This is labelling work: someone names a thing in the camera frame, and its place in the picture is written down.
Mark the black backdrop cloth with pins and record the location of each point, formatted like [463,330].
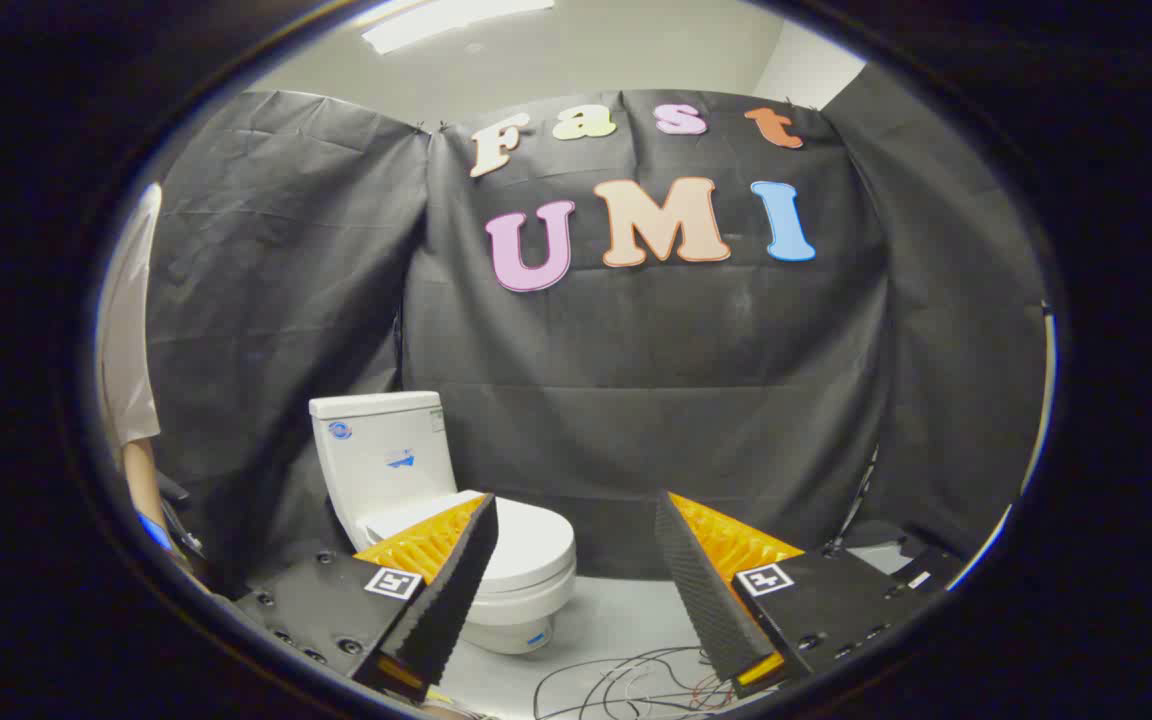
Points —
[636,350]

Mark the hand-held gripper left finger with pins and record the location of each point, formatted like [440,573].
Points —
[456,590]

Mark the white toilet lid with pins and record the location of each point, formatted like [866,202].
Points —
[528,545]

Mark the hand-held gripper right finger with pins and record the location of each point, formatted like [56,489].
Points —
[701,590]

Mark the white toilet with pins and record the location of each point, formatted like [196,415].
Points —
[386,445]

